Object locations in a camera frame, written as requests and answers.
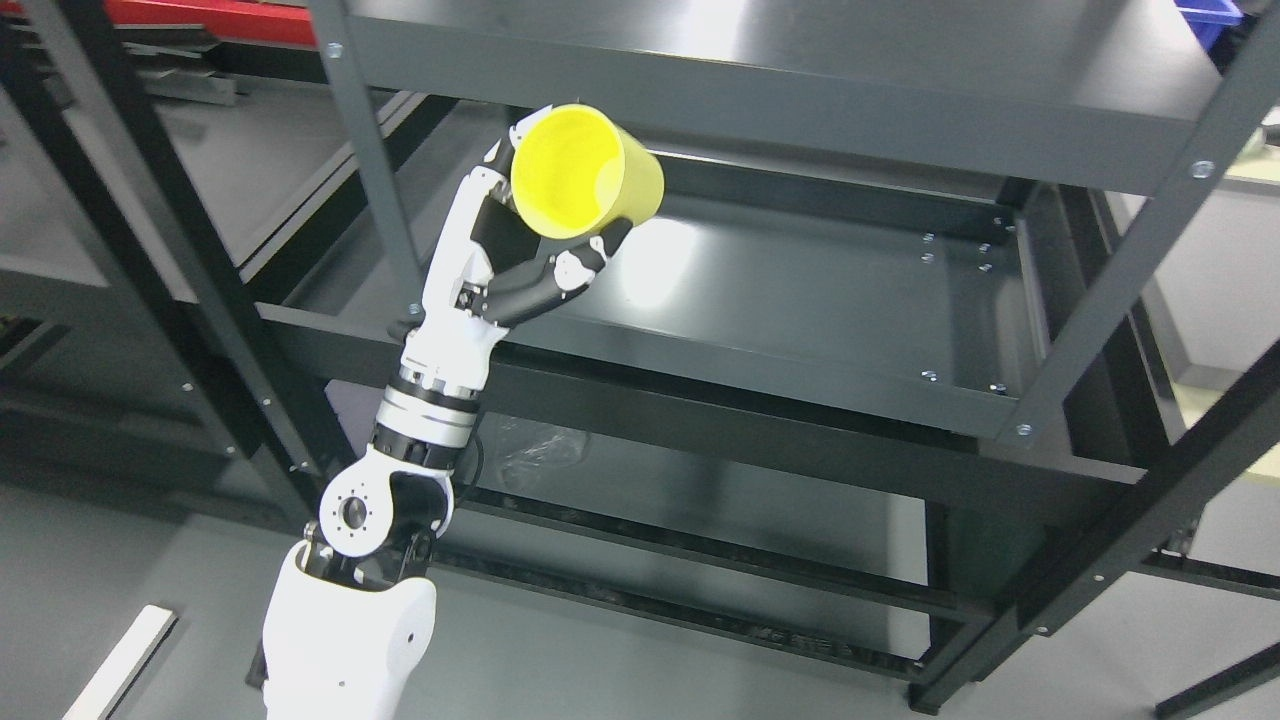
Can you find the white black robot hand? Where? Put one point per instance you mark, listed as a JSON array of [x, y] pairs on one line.
[[488, 273]]

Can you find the yellow plastic cup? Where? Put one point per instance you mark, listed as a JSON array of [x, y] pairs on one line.
[[575, 171]]

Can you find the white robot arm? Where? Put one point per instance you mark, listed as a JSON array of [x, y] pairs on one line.
[[353, 611]]

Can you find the black metal shelf rack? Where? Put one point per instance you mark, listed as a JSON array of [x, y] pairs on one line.
[[132, 352]]

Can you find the dark grey metal shelf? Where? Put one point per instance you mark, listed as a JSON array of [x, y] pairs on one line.
[[876, 386]]

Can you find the blue plastic bin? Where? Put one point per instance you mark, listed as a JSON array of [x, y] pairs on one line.
[[1210, 13]]

